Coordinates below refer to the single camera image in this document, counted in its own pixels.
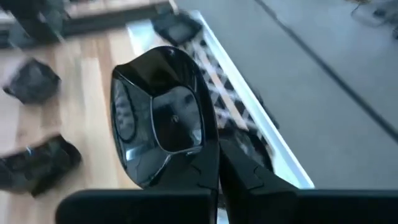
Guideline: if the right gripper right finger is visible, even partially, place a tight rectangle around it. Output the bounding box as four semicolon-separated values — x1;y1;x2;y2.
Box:
220;139;298;191

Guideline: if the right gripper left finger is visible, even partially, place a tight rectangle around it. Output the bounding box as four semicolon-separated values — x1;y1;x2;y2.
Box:
145;138;220;191

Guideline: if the black glossy mini bowl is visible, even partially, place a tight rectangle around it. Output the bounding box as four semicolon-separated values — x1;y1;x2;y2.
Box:
2;57;62;105
110;45;220;190
0;133;83;198

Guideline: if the small black square plate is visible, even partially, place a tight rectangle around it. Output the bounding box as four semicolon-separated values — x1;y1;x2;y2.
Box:
150;11;203;47

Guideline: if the white lattice shelf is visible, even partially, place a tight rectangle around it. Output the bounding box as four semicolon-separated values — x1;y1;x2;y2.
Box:
126;9;315;190

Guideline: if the black aluminium table frame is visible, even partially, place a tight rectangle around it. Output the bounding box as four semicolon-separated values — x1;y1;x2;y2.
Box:
60;2;169;37

